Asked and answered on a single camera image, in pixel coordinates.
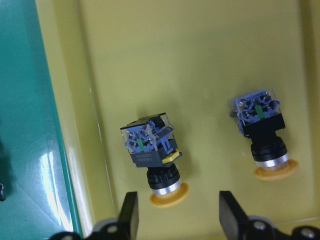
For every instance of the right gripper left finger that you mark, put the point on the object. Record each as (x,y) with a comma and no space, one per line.
(128,218)

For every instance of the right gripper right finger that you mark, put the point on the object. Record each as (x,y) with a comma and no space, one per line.
(232,217)

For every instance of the yellow mushroom push button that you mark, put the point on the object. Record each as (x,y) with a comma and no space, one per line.
(258,117)

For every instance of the green mushroom push button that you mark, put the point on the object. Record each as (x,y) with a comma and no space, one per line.
(2,193)

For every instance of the green plastic tray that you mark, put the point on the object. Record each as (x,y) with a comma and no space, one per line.
(39,196)

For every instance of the yellow plastic tray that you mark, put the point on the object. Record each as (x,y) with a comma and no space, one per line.
(114,61)

